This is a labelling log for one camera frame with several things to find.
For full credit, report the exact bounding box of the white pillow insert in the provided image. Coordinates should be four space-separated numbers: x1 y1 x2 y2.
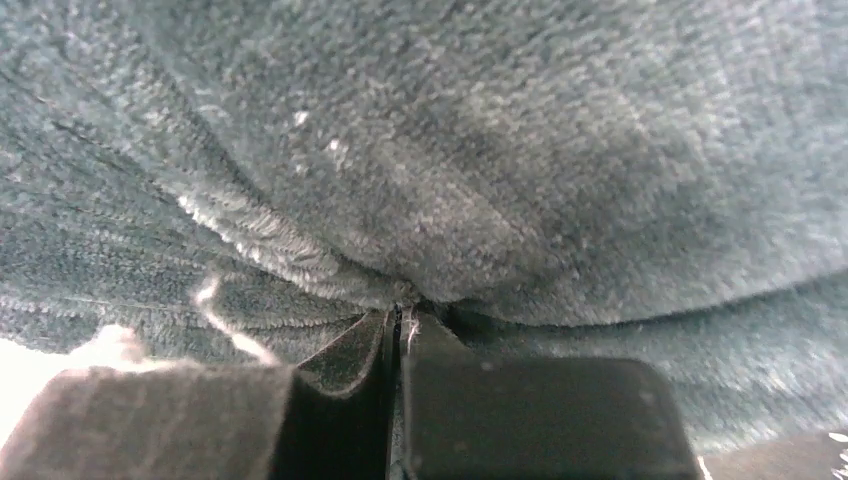
1 324 150 443

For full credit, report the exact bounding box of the zebra and grey pillowcase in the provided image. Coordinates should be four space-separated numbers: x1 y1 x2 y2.
1 1 847 452

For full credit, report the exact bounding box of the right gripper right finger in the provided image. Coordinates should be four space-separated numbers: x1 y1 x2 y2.
399 309 701 479

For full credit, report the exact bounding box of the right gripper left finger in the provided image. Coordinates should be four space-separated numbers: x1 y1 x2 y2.
1 312 395 479

